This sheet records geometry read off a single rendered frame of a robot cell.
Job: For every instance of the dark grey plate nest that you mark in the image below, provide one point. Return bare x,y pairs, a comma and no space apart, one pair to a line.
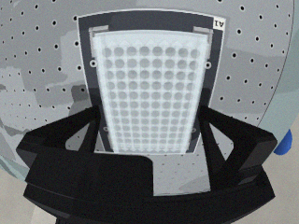
150,19

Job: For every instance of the white well plate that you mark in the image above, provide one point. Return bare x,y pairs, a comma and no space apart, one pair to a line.
159,130

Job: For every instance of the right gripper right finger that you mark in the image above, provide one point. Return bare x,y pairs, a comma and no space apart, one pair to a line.
252,146

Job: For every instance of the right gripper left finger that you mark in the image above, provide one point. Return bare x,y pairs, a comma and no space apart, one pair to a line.
56,134

